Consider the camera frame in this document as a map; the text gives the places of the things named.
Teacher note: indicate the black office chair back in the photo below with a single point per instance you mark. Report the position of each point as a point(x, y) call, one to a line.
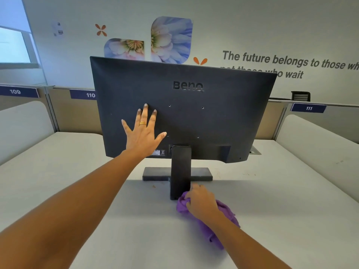
point(300, 96)

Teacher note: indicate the person's left hand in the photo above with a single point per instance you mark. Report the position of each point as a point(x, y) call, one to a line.
point(141, 140)

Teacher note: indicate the white wall device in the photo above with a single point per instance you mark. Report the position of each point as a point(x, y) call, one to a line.
point(58, 28)

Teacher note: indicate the blue desk number label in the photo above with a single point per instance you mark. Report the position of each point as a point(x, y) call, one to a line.
point(308, 108)
point(16, 91)
point(84, 94)

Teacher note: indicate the white rounded desk divider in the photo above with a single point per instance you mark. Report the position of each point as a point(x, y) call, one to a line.
point(319, 154)
point(22, 128)

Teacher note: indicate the person's left thumb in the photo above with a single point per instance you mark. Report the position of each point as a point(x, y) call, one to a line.
point(160, 138)

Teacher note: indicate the person's right hand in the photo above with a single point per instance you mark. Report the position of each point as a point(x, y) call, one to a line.
point(203, 203)

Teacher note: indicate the black computer monitor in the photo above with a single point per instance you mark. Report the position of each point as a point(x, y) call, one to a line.
point(190, 114)

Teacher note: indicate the person's left forearm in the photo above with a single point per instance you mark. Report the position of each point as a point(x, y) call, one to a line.
point(70, 210)

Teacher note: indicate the person's right forearm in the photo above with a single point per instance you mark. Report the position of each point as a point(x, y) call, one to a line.
point(244, 243)

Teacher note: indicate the purple cleaning cloth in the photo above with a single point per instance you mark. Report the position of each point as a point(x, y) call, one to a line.
point(227, 214)

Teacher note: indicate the person's right thumb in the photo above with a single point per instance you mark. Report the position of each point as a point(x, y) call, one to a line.
point(189, 205)

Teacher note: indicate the person's left middle finger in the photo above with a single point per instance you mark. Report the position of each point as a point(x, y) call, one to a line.
point(144, 114)

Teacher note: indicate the glass window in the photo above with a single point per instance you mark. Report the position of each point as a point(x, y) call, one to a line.
point(14, 44)

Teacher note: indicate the person's left little finger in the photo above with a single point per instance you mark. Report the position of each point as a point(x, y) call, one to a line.
point(126, 127)

